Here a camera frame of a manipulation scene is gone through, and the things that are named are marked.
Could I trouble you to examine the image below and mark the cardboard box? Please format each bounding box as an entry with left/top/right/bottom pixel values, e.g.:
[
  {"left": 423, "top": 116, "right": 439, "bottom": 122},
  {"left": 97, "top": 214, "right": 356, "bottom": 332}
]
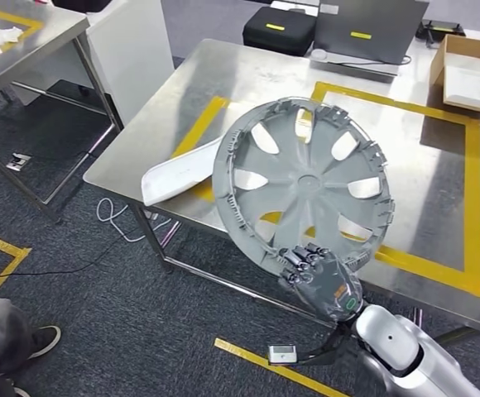
[{"left": 429, "top": 33, "right": 480, "bottom": 116}]

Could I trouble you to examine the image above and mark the black floor cable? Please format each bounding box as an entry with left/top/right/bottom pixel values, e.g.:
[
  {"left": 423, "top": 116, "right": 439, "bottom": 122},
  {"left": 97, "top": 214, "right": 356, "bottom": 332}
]
[{"left": 0, "top": 230, "right": 141, "bottom": 278}]

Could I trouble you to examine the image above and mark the white cloth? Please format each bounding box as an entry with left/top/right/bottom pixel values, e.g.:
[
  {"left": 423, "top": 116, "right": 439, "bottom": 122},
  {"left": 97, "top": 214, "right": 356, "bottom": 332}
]
[{"left": 0, "top": 26, "right": 24, "bottom": 48}]

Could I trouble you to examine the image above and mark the black pouch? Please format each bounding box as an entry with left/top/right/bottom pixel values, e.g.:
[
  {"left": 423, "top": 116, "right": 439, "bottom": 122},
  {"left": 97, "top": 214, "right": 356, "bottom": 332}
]
[{"left": 52, "top": 0, "right": 113, "bottom": 14}]

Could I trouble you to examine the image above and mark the stainless steel workbench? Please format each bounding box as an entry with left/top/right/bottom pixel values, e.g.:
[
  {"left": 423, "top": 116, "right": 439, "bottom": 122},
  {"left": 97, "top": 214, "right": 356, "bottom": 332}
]
[{"left": 83, "top": 38, "right": 480, "bottom": 335}]

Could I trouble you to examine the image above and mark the silver floor outlet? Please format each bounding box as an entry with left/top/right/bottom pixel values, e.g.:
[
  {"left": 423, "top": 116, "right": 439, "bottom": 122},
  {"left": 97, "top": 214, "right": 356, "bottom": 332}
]
[{"left": 5, "top": 153, "right": 31, "bottom": 173}]

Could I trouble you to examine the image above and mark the black device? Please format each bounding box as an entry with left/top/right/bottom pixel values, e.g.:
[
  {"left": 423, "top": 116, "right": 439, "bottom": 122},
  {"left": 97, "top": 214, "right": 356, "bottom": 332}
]
[{"left": 415, "top": 19, "right": 466, "bottom": 44}]

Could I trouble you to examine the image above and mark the grey plastic wheel hubcap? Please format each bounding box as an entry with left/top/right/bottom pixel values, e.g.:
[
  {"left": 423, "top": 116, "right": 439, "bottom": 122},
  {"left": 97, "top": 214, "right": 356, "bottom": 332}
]
[{"left": 212, "top": 97, "right": 395, "bottom": 278}]

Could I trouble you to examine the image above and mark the white floor cable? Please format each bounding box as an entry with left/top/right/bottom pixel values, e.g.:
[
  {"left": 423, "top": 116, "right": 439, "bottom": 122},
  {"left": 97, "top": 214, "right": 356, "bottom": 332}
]
[{"left": 96, "top": 197, "right": 172, "bottom": 243}]

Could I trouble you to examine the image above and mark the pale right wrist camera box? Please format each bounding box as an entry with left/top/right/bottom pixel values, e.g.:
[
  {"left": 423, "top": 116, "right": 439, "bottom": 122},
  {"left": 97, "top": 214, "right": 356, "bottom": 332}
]
[{"left": 268, "top": 343, "right": 298, "bottom": 366}]

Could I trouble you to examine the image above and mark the person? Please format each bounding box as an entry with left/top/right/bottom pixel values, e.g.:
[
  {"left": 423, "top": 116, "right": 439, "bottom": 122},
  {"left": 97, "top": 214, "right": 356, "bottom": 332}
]
[{"left": 0, "top": 295, "right": 61, "bottom": 397}]

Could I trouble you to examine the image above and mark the stainless steel table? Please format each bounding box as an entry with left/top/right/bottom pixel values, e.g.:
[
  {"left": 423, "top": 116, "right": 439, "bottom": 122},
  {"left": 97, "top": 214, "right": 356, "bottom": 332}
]
[{"left": 0, "top": 0, "right": 121, "bottom": 223}]

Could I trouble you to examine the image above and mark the white foam slab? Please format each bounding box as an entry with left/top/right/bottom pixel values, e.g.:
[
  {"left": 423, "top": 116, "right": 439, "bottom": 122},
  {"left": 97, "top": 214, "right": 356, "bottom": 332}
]
[{"left": 443, "top": 65, "right": 480, "bottom": 115}]

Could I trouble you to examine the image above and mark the grey case with yellow label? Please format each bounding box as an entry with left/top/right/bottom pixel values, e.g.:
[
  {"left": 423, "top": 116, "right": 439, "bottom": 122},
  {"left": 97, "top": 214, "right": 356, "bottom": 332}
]
[{"left": 313, "top": 0, "right": 430, "bottom": 65}]

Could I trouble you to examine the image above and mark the white curved plastic part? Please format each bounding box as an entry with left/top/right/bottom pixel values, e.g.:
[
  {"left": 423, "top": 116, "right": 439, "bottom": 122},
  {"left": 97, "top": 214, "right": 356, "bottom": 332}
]
[{"left": 141, "top": 136, "right": 225, "bottom": 208}]

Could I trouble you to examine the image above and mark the small yellow tape rectangle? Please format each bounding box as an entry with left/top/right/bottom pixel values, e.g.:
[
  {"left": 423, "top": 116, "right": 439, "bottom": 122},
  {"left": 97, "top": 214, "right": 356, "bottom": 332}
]
[{"left": 172, "top": 95, "right": 231, "bottom": 205}]

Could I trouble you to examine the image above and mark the yellow floor tape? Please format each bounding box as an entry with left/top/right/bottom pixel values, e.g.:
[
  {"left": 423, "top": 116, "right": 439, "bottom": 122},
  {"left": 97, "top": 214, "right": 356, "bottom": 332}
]
[
  {"left": 214, "top": 337, "right": 351, "bottom": 397},
  {"left": 0, "top": 228, "right": 32, "bottom": 297}
]

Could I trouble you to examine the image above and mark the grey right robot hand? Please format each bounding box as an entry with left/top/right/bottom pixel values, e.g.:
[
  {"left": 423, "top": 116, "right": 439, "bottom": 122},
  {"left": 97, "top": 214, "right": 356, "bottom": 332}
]
[{"left": 278, "top": 243, "right": 364, "bottom": 324}]

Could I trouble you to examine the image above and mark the black case with yellow label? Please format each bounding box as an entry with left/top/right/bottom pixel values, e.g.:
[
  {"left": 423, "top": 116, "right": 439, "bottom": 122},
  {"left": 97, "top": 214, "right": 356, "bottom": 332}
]
[{"left": 243, "top": 6, "right": 317, "bottom": 58}]

